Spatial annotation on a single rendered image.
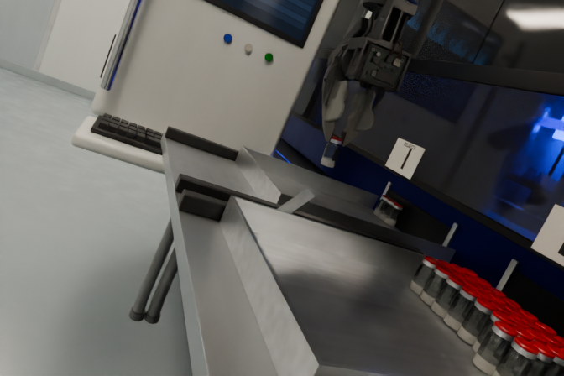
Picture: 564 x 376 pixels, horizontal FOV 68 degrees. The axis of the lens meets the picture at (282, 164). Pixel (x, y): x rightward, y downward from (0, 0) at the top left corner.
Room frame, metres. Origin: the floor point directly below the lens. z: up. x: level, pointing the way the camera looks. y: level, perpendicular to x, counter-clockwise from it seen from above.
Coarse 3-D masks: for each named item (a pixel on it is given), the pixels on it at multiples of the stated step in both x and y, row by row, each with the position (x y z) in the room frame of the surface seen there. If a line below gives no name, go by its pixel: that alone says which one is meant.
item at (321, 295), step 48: (240, 240) 0.38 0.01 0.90; (288, 240) 0.48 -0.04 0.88; (336, 240) 0.50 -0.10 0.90; (288, 288) 0.36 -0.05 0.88; (336, 288) 0.41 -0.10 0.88; (384, 288) 0.47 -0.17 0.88; (288, 336) 0.25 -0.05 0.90; (336, 336) 0.31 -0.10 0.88; (384, 336) 0.35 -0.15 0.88; (432, 336) 0.39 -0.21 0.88
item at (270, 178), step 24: (240, 168) 0.75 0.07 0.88; (264, 168) 0.82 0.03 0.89; (288, 168) 0.84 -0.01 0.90; (264, 192) 0.61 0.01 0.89; (288, 192) 0.73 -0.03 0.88; (312, 192) 0.82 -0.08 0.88; (336, 192) 0.89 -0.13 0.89; (360, 192) 0.91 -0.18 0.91; (336, 216) 0.60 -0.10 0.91; (360, 216) 0.80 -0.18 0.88; (408, 240) 0.65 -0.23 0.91
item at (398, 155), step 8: (400, 144) 0.80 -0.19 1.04; (408, 144) 0.79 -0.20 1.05; (392, 152) 0.82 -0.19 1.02; (400, 152) 0.79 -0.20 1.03; (416, 152) 0.76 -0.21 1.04; (392, 160) 0.81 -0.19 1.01; (400, 160) 0.78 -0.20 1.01; (408, 160) 0.77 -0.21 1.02; (416, 160) 0.75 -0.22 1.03; (392, 168) 0.80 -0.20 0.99; (408, 168) 0.76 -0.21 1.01; (408, 176) 0.75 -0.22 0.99
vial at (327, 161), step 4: (332, 140) 0.63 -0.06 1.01; (336, 140) 0.63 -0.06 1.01; (328, 144) 0.63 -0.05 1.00; (332, 144) 0.63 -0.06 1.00; (336, 144) 0.63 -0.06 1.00; (328, 148) 0.63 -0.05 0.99; (332, 148) 0.63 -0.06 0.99; (336, 148) 0.63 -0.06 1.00; (324, 152) 0.64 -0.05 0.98; (328, 152) 0.63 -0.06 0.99; (332, 152) 0.63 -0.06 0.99; (336, 152) 0.63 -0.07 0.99; (324, 156) 0.63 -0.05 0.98; (328, 156) 0.63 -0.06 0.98; (332, 156) 0.63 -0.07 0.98; (336, 156) 0.63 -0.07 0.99; (324, 160) 0.63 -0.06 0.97; (328, 160) 0.63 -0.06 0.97; (332, 160) 0.63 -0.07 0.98; (324, 164) 0.63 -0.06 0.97; (328, 164) 0.63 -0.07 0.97; (332, 164) 0.63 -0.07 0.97
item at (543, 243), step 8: (560, 208) 0.50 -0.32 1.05; (552, 216) 0.50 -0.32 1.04; (560, 216) 0.49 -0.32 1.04; (544, 224) 0.51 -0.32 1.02; (552, 224) 0.50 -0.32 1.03; (560, 224) 0.49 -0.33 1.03; (544, 232) 0.50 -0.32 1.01; (552, 232) 0.49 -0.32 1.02; (560, 232) 0.49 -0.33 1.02; (536, 240) 0.50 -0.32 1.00; (544, 240) 0.50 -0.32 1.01; (552, 240) 0.49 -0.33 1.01; (560, 240) 0.48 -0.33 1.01; (536, 248) 0.50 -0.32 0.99; (544, 248) 0.49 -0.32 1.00; (552, 248) 0.48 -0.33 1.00; (552, 256) 0.48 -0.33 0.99; (560, 256) 0.47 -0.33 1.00
